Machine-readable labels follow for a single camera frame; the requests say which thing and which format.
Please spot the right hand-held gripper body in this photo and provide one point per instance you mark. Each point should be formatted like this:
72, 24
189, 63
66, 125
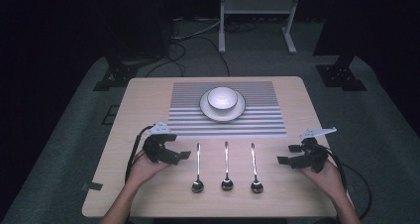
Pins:
315, 154

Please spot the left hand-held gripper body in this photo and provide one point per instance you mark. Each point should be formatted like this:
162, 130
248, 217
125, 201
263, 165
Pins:
155, 148

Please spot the person's left hand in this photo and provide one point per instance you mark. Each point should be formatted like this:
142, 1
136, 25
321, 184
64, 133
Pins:
145, 171

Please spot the person's right hand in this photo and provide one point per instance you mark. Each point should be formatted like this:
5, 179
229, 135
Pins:
325, 179

